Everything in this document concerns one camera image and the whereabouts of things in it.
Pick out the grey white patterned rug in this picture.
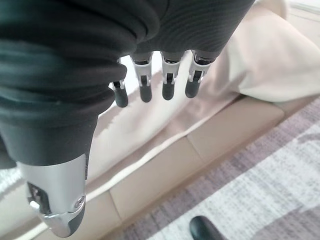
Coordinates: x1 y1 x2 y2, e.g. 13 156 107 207
113 97 320 240

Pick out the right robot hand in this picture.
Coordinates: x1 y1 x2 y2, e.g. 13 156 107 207
0 0 256 239

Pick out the dark robot foot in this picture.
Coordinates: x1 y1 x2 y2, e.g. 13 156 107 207
189 215 223 240

